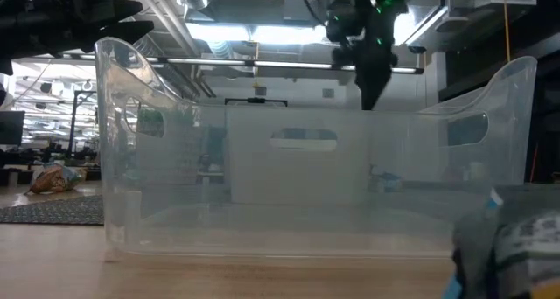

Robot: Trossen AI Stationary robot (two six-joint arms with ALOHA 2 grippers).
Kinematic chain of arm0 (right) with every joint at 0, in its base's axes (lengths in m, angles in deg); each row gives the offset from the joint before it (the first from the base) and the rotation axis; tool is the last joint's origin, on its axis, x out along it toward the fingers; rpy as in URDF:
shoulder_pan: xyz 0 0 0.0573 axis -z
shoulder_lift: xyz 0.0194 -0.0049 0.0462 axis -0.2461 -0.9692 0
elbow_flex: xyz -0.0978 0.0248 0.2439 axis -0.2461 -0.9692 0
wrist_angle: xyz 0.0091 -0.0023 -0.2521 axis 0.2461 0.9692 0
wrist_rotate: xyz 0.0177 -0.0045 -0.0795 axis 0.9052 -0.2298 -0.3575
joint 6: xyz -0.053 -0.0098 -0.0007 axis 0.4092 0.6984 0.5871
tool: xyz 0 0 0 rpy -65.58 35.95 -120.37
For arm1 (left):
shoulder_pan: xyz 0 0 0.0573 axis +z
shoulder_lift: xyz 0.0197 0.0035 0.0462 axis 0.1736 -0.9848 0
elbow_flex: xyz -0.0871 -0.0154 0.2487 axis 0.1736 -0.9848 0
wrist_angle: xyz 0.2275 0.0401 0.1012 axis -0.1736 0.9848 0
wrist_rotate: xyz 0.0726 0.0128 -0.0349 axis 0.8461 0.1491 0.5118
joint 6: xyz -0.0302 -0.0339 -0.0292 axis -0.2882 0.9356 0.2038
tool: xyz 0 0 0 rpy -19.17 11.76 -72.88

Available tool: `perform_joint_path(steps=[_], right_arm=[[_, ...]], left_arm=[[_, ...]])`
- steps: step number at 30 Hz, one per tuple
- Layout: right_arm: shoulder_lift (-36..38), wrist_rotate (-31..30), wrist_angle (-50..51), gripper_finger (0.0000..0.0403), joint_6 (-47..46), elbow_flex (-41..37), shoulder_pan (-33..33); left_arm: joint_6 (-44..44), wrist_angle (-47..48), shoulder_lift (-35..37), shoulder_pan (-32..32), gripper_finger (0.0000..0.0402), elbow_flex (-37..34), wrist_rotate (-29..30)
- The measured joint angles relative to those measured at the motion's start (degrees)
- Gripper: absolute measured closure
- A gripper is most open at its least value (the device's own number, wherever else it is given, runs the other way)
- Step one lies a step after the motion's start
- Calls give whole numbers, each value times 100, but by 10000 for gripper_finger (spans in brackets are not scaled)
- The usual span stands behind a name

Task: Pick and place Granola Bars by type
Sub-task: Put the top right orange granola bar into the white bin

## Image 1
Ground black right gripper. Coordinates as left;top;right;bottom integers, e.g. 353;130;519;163
325;0;399;112

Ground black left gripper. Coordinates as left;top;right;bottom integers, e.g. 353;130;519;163
0;0;155;75

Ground clear plastic storage bin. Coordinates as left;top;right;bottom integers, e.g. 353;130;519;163
94;36;538;259

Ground orange brown granola bar wrapper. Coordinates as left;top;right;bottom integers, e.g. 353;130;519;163
28;162;88;194

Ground long LED light bar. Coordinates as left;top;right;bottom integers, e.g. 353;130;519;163
60;52;425;76

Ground white plastic bin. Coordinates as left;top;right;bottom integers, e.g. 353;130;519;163
225;106;373;205

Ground black computer monitor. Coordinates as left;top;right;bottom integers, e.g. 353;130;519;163
0;110;26;146

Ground thin red stick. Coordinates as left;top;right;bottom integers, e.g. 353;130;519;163
530;143;540;183

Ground dark patterned table mat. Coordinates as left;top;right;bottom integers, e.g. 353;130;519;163
0;195;106;226

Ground ribbed silver flexible duct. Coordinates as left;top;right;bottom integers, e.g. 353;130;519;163
133;34;207;100

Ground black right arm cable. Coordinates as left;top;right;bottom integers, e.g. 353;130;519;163
299;0;329;27

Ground flat black bracket bar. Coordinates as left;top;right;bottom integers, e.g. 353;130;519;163
224;97;289;107

